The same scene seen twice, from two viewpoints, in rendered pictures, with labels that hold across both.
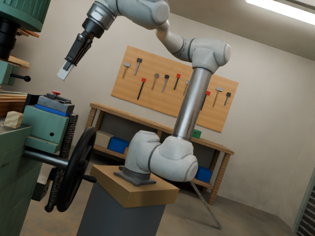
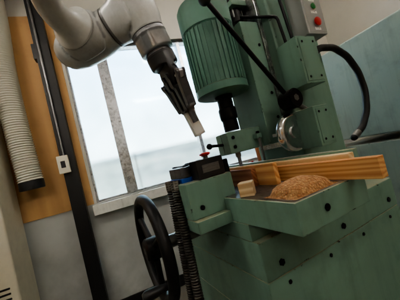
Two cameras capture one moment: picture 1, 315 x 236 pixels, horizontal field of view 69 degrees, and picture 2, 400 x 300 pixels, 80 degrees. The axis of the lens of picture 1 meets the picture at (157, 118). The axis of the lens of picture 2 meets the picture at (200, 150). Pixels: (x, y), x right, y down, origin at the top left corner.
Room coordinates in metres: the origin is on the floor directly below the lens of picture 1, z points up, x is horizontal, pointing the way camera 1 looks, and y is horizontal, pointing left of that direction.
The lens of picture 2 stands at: (1.43, 0.15, 1.02)
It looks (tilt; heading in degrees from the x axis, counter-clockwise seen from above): 2 degrees up; 160
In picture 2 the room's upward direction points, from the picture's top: 14 degrees counter-clockwise
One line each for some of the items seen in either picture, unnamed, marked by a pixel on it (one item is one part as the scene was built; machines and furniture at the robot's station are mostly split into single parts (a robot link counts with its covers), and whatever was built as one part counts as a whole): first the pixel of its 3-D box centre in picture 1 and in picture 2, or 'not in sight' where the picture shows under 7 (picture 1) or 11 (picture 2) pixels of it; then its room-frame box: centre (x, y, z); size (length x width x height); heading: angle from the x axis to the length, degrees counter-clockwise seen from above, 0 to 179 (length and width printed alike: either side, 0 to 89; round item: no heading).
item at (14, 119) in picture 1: (14, 119); not in sight; (0.66, 0.39, 0.92); 0.04 x 0.03 x 0.04; 14
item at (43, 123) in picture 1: (50, 122); (200, 194); (0.80, 0.35, 0.91); 0.15 x 0.14 x 0.09; 7
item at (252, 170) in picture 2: (9, 107); (237, 178); (0.78, 0.49, 0.92); 0.17 x 0.02 x 0.05; 7
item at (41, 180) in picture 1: (33, 185); not in sight; (1.00, 0.43, 0.58); 0.12 x 0.08 x 0.08; 97
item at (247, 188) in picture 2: not in sight; (246, 188); (0.93, 0.43, 0.92); 0.03 x 0.03 x 0.03; 50
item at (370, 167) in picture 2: not in sight; (265, 174); (0.83, 0.55, 0.92); 0.62 x 0.02 x 0.04; 7
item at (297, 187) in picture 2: not in sight; (299, 183); (1.04, 0.49, 0.91); 0.12 x 0.09 x 0.03; 97
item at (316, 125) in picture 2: not in sight; (312, 127); (0.86, 0.74, 1.02); 0.09 x 0.07 x 0.12; 7
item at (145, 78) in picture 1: (174, 88); not in sight; (3.94, -0.12, 1.50); 2.00 x 0.04 x 0.90; 89
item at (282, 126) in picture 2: not in sight; (292, 132); (0.84, 0.68, 1.02); 0.12 x 0.03 x 0.12; 97
